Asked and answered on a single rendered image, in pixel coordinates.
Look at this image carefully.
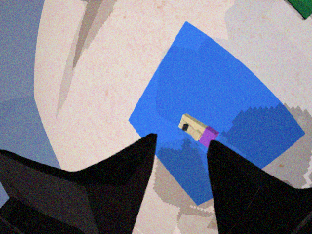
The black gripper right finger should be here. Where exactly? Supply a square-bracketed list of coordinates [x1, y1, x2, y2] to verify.
[207, 140, 312, 234]

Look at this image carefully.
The blue square mat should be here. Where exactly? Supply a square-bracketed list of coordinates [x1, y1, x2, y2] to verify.
[129, 20, 305, 206]

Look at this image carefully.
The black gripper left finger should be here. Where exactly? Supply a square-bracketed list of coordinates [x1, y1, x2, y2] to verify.
[0, 133, 157, 234]

